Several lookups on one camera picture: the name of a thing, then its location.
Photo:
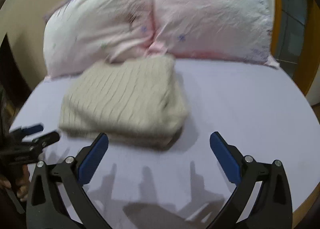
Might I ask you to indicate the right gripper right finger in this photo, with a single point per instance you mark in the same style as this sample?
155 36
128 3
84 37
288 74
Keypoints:
273 205

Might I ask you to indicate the person's left hand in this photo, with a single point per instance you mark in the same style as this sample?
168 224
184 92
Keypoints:
22 183

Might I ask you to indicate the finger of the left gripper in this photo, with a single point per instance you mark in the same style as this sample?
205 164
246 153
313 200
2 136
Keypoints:
39 143
26 131

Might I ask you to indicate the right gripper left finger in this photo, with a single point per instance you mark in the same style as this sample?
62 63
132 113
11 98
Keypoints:
45 207

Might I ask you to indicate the beige knit sweater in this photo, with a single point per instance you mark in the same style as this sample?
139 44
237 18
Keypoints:
139 101

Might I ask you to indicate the pink floral pillow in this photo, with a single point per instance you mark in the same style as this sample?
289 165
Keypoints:
82 32
231 30

